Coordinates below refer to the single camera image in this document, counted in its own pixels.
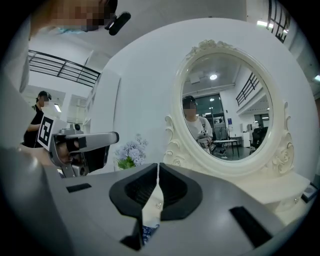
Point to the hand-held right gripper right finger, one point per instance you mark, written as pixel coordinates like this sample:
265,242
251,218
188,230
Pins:
212,200

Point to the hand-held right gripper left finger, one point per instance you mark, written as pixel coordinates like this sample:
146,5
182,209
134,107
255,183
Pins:
100,212

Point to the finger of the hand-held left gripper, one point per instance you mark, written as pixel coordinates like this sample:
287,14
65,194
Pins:
102,138

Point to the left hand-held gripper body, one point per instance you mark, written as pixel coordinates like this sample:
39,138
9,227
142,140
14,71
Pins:
46,131

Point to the blue and white card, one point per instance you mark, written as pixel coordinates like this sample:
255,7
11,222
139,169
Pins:
150,233

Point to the person's left forearm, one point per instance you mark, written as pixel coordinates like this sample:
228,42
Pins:
32,156

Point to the person's left hand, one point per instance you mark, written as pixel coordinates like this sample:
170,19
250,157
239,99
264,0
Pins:
63,152

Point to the pale blue flower bouquet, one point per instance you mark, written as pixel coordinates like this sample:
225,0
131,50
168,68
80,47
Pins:
131,152

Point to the white shelf unit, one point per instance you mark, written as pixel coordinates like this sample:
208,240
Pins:
105,105

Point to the person's grey shirt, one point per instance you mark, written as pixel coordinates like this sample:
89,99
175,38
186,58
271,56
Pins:
15,100

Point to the black metal railing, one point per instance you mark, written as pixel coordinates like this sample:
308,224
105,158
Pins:
65,67
278,20

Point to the black framed picture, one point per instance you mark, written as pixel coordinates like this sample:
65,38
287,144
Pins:
310,192

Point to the light blue face mask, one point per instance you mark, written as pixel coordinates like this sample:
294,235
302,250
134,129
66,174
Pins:
72,30

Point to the person's head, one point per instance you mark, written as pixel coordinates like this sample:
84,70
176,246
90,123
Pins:
75,12

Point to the ceiling light panel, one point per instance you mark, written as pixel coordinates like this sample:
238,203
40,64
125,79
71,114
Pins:
265,23
317,77

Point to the oval mirror ornate white frame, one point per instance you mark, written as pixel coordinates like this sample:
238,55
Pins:
175,100

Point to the black head-worn camera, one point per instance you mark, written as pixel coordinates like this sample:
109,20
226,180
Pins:
120,22

